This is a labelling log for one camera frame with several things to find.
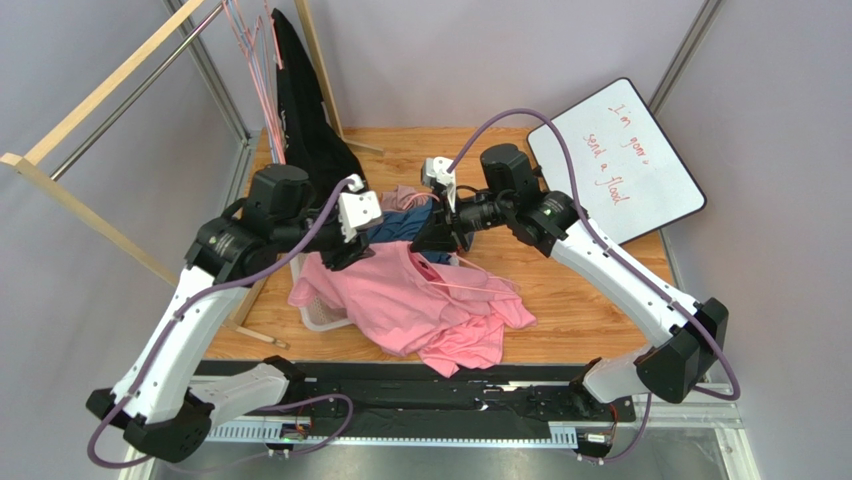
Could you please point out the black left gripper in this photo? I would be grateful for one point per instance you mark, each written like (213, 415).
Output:
(347, 253)

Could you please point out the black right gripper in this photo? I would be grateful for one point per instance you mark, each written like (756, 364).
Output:
(446, 230)

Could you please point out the pink t-shirt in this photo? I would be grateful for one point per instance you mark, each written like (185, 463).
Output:
(397, 307)

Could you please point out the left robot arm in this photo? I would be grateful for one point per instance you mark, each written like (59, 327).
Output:
(160, 414)

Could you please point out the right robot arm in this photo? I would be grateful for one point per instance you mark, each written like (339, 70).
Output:
(684, 336)

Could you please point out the teal blue t-shirt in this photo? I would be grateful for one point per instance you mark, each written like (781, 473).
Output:
(390, 240)

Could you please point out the black hanging t-shirt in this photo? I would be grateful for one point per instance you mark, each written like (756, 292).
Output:
(311, 143)

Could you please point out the white plastic laundry basket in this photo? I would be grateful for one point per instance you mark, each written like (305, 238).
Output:
(317, 316)

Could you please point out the white board with red writing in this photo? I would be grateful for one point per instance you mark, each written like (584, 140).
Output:
(630, 178)

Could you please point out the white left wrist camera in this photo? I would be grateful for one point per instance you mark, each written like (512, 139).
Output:
(359, 208)

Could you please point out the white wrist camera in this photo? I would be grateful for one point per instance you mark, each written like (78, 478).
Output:
(436, 175)
(359, 208)

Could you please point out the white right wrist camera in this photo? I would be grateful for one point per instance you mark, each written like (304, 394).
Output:
(436, 175)

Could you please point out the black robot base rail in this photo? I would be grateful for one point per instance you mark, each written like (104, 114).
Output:
(399, 397)

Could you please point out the white slotted cable duct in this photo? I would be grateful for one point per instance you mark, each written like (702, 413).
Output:
(283, 431)

